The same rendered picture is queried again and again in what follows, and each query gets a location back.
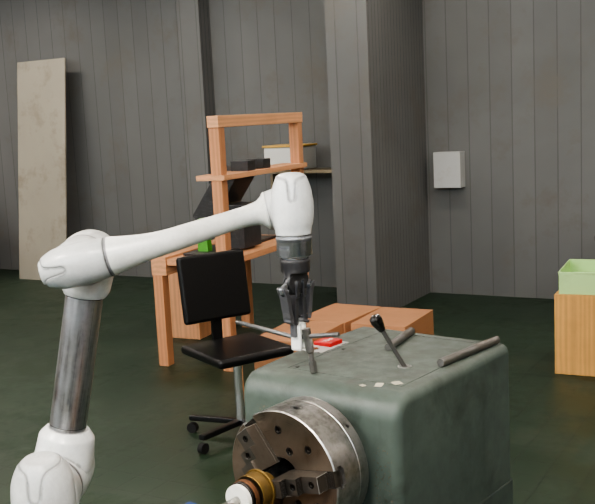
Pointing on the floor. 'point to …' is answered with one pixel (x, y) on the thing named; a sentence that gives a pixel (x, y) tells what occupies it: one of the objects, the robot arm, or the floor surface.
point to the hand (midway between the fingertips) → (298, 336)
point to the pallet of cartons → (345, 313)
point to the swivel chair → (209, 286)
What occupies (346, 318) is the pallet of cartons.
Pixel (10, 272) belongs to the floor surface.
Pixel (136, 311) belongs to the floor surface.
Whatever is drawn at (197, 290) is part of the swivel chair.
